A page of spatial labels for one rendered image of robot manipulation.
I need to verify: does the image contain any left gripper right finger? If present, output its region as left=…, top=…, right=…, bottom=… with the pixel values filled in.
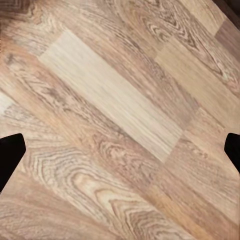
left=224, top=132, right=240, bottom=173

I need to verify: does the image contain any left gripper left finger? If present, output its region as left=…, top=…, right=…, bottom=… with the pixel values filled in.
left=0, top=133, right=26, bottom=193

